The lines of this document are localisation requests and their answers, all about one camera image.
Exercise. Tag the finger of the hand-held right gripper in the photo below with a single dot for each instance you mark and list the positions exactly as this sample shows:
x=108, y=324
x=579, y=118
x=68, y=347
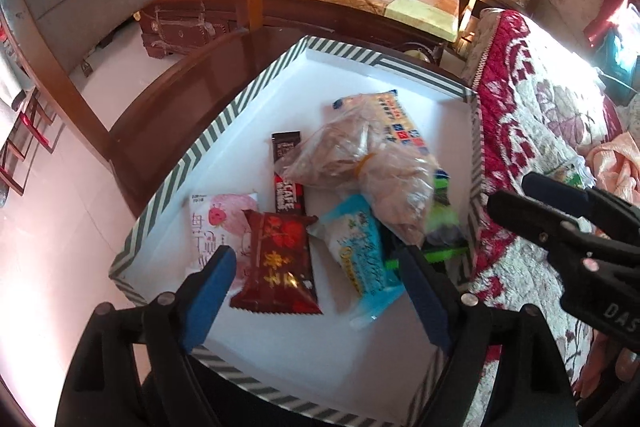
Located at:
x=555, y=189
x=530, y=217

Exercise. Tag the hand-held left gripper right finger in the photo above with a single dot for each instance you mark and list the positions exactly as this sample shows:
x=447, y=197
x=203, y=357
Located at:
x=425, y=302

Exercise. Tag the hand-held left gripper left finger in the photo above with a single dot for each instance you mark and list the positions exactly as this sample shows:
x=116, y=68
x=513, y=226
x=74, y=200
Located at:
x=215, y=297

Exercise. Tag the pink strawberry snack packet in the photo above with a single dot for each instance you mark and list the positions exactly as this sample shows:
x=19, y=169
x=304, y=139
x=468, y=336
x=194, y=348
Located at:
x=215, y=227

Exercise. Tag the dark red snack packet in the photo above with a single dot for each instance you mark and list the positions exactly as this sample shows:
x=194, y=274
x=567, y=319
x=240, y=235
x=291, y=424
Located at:
x=280, y=267

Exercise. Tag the light blue snack packet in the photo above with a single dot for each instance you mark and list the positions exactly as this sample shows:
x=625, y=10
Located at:
x=360, y=267

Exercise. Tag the dark green snack packet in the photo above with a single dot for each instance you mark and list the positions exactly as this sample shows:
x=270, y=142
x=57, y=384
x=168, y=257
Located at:
x=445, y=217

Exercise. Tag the green striped white box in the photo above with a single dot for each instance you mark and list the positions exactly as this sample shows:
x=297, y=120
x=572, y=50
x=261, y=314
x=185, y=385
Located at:
x=280, y=357

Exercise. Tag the clear plastic snack bag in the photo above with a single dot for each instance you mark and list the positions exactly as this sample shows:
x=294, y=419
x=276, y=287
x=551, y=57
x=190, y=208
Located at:
x=390, y=192

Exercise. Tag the brown coffee stick packet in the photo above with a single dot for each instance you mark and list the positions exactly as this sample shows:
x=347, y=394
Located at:
x=287, y=197

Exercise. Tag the blue and yellow cracker packet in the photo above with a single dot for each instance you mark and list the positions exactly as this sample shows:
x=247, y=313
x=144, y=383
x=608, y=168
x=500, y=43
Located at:
x=400, y=122

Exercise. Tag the green and white snack packet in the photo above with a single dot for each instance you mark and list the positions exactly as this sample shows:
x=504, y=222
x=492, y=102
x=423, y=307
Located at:
x=570, y=174

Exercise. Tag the peach cloth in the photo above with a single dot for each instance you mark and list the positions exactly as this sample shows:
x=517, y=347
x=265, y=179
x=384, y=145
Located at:
x=615, y=162

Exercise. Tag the red and cream blanket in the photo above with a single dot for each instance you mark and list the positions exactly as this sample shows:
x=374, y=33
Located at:
x=525, y=107

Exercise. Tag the teal cushion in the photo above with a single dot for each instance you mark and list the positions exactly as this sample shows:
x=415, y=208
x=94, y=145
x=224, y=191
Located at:
x=620, y=57

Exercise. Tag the brass round knob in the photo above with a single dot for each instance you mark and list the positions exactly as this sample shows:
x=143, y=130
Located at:
x=415, y=54

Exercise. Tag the wooden chair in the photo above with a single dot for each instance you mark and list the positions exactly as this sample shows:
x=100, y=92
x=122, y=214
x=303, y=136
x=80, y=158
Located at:
x=165, y=107

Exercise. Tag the red metal rack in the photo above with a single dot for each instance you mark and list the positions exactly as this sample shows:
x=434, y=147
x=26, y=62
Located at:
x=30, y=142

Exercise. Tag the brown taped box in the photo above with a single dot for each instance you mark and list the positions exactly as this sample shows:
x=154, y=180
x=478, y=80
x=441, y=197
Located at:
x=180, y=29

